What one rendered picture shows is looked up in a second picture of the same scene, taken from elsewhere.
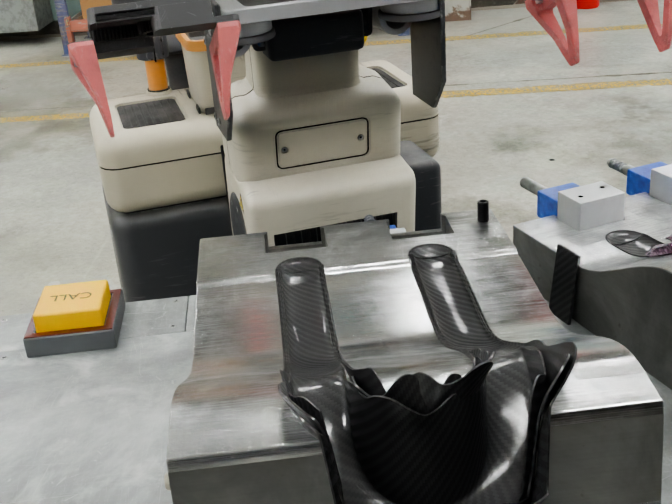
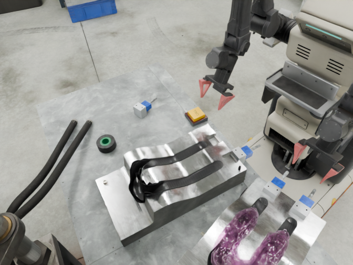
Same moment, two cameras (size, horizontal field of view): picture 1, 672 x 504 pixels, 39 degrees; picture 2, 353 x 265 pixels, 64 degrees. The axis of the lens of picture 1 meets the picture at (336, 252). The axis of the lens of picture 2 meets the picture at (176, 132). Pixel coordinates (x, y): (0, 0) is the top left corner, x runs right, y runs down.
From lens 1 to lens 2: 84 cm
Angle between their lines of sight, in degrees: 57
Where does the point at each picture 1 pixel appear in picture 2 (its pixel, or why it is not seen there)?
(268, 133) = (282, 106)
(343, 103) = (304, 114)
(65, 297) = (195, 112)
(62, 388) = (178, 126)
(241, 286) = (192, 139)
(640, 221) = (274, 203)
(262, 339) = (176, 150)
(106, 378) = (183, 130)
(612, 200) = (272, 194)
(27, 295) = not seen: hidden behind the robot
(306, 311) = (189, 152)
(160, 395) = not seen: hidden behind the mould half
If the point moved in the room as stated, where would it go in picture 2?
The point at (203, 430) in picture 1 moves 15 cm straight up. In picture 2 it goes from (130, 155) to (122, 128)
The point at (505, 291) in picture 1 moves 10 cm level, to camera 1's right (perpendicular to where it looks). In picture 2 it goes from (208, 182) to (224, 205)
